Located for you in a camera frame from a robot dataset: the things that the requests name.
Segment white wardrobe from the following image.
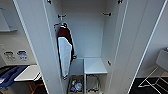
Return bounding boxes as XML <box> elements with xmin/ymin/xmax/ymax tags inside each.
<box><xmin>43</xmin><ymin>0</ymin><xmax>130</xmax><ymax>94</ymax></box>

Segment maroon white jacket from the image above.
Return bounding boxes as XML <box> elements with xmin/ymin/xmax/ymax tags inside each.
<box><xmin>56</xmin><ymin>25</ymin><xmax>77</xmax><ymax>81</ymax></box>

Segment white shelf box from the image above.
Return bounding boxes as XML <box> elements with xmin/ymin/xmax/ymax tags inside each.
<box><xmin>82</xmin><ymin>56</ymin><xmax>109</xmax><ymax>94</ymax></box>

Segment small black fitting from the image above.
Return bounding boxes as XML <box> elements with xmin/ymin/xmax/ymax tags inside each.
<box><xmin>106</xmin><ymin>59</ymin><xmax>112</xmax><ymax>66</ymax></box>

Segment white hanger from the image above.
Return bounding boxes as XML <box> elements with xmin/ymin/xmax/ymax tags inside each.
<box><xmin>54</xmin><ymin>19</ymin><xmax>70</xmax><ymax>30</ymax></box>

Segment thin orange strip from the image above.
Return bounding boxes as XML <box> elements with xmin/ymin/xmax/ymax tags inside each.
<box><xmin>52</xmin><ymin>22</ymin><xmax>61</xmax><ymax>28</ymax></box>

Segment dark floor clutter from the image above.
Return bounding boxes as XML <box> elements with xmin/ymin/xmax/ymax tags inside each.
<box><xmin>70</xmin><ymin>79</ymin><xmax>83</xmax><ymax>94</ymax></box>

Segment black door hinge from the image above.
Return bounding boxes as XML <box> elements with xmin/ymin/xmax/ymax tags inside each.
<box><xmin>46</xmin><ymin>0</ymin><xmax>53</xmax><ymax>5</ymax></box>
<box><xmin>117</xmin><ymin>0</ymin><xmax>124</xmax><ymax>5</ymax></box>

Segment orange stand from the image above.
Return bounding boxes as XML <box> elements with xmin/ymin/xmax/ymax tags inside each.
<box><xmin>27</xmin><ymin>81</ymin><xmax>46</xmax><ymax>94</ymax></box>

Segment dark looped strap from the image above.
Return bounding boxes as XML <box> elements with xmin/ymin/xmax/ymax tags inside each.
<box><xmin>86</xmin><ymin>75</ymin><xmax>101</xmax><ymax>93</ymax></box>

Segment black wall hook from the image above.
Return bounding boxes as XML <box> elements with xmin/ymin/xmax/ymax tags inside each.
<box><xmin>102</xmin><ymin>12</ymin><xmax>113</xmax><ymax>18</ymax></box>
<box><xmin>57</xmin><ymin>13</ymin><xmax>67</xmax><ymax>20</ymax></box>

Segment blue white wall sticker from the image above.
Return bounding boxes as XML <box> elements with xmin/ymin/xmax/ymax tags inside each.
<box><xmin>16</xmin><ymin>49</ymin><xmax>30</xmax><ymax>62</ymax></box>

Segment white wall-mounted box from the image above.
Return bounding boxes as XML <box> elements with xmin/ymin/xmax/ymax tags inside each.
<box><xmin>0</xmin><ymin>7</ymin><xmax>18</xmax><ymax>34</ymax></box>

